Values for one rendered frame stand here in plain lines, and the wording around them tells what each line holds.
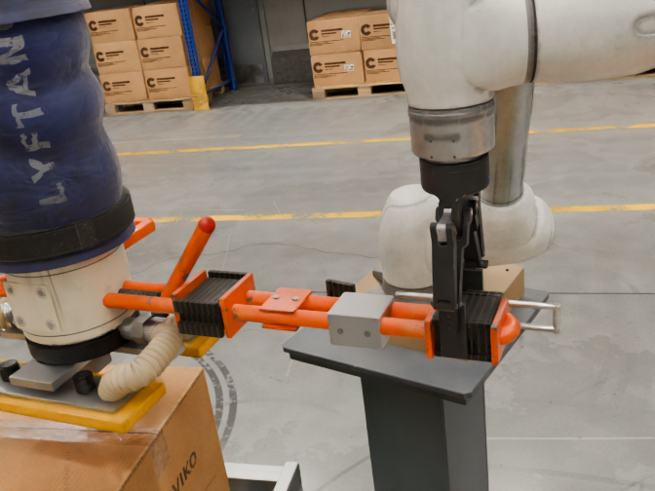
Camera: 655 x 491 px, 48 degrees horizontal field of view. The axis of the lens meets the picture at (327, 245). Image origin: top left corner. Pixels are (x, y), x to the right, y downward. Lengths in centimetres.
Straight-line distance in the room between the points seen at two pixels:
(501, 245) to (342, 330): 82
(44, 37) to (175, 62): 804
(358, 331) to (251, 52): 915
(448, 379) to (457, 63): 98
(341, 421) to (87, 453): 166
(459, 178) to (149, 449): 69
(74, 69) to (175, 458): 66
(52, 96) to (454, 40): 52
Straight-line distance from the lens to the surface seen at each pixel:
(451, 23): 73
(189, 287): 102
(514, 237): 166
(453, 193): 79
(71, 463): 125
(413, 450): 194
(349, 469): 258
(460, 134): 76
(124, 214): 107
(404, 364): 167
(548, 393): 289
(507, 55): 75
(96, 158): 104
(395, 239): 167
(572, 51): 76
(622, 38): 77
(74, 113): 101
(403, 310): 92
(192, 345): 116
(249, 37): 995
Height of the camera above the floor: 164
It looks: 22 degrees down
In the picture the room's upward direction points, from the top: 8 degrees counter-clockwise
